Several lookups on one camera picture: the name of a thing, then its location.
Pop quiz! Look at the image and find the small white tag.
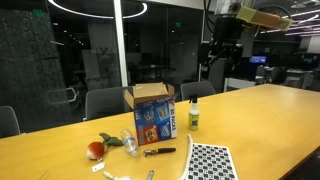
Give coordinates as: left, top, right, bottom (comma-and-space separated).
92, 162, 106, 172

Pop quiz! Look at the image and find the black handled peeler tool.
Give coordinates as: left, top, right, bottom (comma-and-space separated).
143, 148, 176, 157

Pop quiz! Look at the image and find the checkerboard calibration board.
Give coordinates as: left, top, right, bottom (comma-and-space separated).
182, 143, 238, 180

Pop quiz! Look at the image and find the grey office chair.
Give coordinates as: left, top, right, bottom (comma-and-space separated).
180, 81, 215, 100
0, 106, 21, 137
85, 86, 132, 120

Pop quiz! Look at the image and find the silver metal tool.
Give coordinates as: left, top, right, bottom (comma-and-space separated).
146, 170, 154, 180

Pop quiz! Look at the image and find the white spray bottle yellow label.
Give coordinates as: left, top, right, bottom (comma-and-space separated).
188, 96, 199, 130

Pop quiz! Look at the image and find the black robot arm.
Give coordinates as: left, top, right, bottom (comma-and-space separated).
198, 0, 243, 78

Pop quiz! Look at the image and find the red radish plush toy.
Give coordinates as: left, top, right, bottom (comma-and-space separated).
86, 133, 123, 161

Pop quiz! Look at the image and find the blue cardboard snack box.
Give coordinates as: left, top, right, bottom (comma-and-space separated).
124, 82, 178, 146

